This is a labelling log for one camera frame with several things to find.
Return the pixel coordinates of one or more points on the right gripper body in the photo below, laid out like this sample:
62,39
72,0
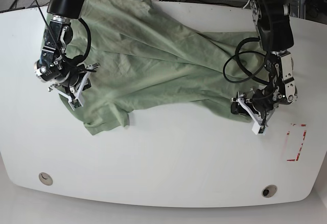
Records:
73,85

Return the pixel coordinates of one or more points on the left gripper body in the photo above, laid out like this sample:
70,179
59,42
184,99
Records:
259,101

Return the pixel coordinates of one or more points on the green t-shirt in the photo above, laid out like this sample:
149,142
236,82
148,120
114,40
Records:
148,59

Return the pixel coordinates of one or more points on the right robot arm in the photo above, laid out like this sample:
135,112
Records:
54,65

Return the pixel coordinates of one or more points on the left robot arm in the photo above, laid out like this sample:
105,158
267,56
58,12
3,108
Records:
272,22

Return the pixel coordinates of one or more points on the red tape rectangle marking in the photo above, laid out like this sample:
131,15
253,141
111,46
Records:
295,138

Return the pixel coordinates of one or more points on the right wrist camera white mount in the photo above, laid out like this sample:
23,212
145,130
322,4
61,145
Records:
75,103

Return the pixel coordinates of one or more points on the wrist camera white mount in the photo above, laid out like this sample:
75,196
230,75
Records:
259,124
75,103

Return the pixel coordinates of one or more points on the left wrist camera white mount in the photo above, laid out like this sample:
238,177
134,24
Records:
259,124

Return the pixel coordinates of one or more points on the right table cable grommet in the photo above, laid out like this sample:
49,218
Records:
269,191

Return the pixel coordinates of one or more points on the table cable grommet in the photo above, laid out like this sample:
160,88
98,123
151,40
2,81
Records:
269,191
45,179

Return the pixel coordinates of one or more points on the left table cable grommet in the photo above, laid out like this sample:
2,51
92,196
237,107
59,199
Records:
45,179

